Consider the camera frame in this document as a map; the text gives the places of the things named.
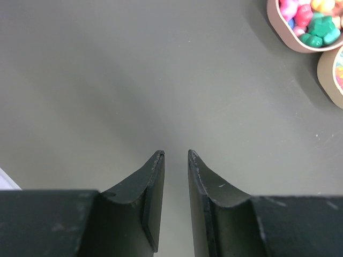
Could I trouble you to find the tan tray translucent star candies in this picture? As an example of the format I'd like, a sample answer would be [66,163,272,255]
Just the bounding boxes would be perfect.
[317,46,342,109]

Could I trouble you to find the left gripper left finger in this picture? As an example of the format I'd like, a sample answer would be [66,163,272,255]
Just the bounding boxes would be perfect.
[1,150,165,256]

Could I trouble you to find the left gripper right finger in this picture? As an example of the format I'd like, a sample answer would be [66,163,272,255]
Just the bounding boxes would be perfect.
[188,150,342,256]

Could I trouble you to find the pink tray opaque star candies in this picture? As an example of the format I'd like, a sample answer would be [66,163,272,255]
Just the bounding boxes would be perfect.
[266,0,342,54]

